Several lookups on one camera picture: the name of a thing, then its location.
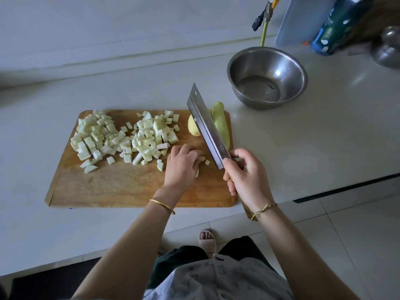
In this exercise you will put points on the person's left hand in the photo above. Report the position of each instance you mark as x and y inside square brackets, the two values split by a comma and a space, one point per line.
[181, 170]

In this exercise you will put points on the shallow stainless steel bowl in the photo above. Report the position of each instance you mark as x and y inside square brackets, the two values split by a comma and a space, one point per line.
[389, 50]

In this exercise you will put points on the person's right forearm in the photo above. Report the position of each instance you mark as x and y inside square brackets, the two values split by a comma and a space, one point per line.
[306, 256]

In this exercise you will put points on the white patterned garment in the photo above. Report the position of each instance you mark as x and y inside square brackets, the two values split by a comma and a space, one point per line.
[219, 281]

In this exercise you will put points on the deep stainless steel bowl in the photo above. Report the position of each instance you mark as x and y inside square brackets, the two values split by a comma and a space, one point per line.
[281, 68]

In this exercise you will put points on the pile of garlic cloves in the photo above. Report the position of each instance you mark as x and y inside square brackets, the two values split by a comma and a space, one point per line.
[206, 162]

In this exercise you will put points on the person's right foot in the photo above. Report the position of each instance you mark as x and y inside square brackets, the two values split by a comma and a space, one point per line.
[207, 241]

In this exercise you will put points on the light blue plastic board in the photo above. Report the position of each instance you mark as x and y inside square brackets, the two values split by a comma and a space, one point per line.
[303, 18]

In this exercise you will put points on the peeled green cucumber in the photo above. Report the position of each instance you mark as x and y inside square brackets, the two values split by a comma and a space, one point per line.
[220, 118]

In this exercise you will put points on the person's left forearm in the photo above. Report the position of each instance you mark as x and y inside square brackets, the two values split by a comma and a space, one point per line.
[128, 253]

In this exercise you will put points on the dark green trousers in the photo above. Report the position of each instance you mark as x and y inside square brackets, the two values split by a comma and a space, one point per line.
[165, 262]

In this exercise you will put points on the wooden cutting board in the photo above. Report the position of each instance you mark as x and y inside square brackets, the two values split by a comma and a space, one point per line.
[112, 187]

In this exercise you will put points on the person's right hand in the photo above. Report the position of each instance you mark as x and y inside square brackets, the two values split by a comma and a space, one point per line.
[251, 181]

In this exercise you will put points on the pale green cabbage vegetable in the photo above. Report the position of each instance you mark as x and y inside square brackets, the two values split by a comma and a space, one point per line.
[97, 137]

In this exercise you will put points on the dark green bottle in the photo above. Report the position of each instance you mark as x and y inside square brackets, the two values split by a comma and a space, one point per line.
[337, 28]

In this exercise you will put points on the gold bangle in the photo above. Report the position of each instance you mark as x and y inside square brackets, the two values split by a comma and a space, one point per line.
[162, 205]

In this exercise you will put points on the peeled yellow potato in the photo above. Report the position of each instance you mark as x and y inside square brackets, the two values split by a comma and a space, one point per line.
[194, 126]

